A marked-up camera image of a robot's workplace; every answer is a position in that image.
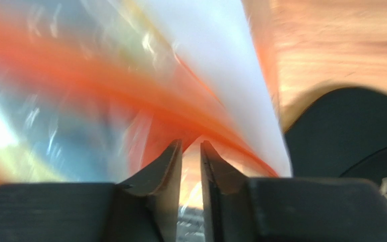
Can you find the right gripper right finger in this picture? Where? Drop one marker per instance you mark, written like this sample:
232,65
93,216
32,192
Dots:
242,208

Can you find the black baseball cap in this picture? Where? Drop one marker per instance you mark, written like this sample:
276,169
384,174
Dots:
342,134

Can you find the clear orange zip bag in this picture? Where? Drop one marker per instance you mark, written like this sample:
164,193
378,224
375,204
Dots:
93,91

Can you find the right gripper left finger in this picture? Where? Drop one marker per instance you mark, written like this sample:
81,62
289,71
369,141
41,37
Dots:
144,207

